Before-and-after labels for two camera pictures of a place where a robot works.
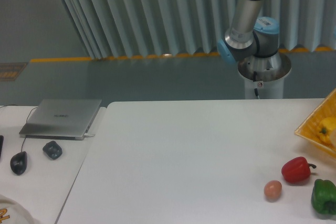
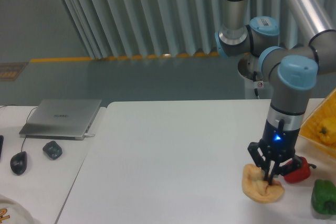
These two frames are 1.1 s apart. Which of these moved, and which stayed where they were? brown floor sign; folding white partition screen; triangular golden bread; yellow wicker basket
Moved: triangular golden bread
Stayed: brown floor sign; yellow wicker basket; folding white partition screen
